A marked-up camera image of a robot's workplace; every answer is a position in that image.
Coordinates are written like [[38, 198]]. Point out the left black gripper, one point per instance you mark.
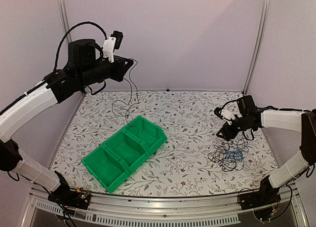
[[120, 69]]

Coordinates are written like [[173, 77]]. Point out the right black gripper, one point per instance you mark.
[[227, 132]]

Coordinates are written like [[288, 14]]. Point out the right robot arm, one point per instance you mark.
[[291, 132]]

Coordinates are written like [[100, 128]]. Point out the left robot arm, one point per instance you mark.
[[88, 63]]

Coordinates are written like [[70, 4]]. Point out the floral patterned table mat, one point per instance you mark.
[[192, 162]]

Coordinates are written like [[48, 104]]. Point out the green three-compartment bin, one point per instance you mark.
[[116, 159]]

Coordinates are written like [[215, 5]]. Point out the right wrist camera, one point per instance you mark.
[[225, 114]]

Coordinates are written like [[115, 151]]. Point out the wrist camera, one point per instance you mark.
[[111, 44], [225, 114]]

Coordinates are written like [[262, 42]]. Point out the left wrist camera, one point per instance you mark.
[[111, 44]]

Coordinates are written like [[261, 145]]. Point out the front aluminium rail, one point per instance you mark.
[[202, 211]]

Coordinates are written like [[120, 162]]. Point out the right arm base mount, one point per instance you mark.
[[250, 198]]

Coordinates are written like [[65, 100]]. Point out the left aluminium frame post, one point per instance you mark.
[[63, 15]]

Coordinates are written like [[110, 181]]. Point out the aluminium frame post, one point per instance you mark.
[[63, 15], [257, 46]]

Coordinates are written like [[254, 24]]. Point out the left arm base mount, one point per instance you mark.
[[77, 198]]

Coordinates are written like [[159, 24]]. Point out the right aluminium frame post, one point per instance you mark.
[[257, 46]]

